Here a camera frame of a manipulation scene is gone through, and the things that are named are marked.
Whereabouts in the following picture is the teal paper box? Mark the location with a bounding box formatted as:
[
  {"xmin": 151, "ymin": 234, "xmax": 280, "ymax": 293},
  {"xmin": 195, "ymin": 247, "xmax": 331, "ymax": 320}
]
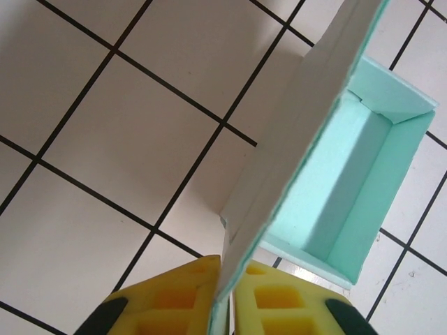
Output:
[{"xmin": 208, "ymin": 0, "xmax": 440, "ymax": 335}]

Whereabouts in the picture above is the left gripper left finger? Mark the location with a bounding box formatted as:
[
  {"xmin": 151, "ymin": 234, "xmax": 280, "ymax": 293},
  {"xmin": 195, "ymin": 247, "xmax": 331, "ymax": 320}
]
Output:
[{"xmin": 75, "ymin": 254, "xmax": 224, "ymax": 335}]

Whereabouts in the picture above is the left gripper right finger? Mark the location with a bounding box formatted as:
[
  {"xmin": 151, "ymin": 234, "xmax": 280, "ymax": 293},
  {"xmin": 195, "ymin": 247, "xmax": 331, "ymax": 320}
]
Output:
[{"xmin": 231, "ymin": 262, "xmax": 368, "ymax": 335}]

